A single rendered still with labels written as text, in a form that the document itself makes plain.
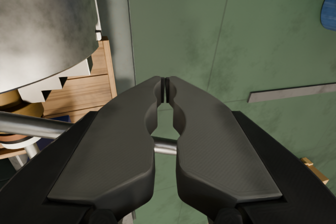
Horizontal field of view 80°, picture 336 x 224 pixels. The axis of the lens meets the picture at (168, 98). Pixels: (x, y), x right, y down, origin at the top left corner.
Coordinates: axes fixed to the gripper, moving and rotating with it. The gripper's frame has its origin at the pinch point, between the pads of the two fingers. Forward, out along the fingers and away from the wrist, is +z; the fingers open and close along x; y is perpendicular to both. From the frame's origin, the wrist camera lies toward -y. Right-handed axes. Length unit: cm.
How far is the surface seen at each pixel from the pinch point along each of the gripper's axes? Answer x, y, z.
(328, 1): 146, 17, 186
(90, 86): -20.7, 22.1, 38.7
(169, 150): 0.4, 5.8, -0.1
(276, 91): 124, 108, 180
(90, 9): -9.2, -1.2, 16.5
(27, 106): -20.7, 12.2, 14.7
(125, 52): -18, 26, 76
